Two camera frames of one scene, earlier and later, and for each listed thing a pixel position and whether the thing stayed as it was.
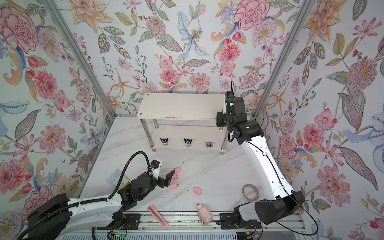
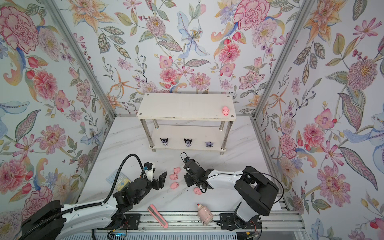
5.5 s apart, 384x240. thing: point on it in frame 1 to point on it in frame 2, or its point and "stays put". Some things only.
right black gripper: (220, 117) to (186, 176)
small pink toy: (174, 185) stays put
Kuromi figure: (188, 142) stays put
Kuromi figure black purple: (164, 141) stays put
